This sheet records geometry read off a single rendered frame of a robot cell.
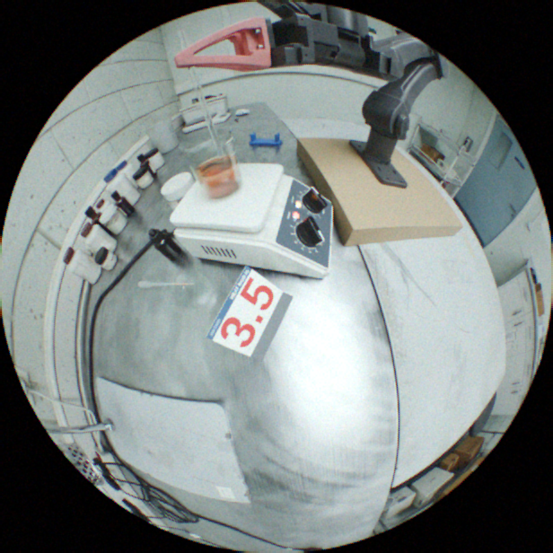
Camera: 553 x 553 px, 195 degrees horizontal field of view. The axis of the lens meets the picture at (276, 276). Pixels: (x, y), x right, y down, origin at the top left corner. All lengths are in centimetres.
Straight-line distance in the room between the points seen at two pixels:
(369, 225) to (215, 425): 33
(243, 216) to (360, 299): 18
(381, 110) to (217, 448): 56
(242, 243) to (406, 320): 24
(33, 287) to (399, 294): 74
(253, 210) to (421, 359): 29
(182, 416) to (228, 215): 25
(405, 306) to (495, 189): 278
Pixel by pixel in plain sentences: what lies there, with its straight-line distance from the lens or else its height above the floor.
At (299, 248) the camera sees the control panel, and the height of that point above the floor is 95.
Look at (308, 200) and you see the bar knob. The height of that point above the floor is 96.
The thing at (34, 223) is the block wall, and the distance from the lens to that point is 59.
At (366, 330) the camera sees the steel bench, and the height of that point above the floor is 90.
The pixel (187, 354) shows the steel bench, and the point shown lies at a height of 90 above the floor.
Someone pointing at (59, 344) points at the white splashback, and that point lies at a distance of 52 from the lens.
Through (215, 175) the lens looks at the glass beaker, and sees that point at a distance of 17.
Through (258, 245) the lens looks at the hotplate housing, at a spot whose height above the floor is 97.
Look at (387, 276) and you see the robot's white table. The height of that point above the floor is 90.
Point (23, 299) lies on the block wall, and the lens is 55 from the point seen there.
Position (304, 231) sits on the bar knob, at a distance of 19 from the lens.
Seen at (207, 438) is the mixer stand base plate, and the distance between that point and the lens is 25.
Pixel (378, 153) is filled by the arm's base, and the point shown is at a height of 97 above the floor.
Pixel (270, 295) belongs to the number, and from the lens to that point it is 20.
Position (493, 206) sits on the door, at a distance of 295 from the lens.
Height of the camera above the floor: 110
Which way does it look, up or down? 67 degrees down
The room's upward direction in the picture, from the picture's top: 8 degrees counter-clockwise
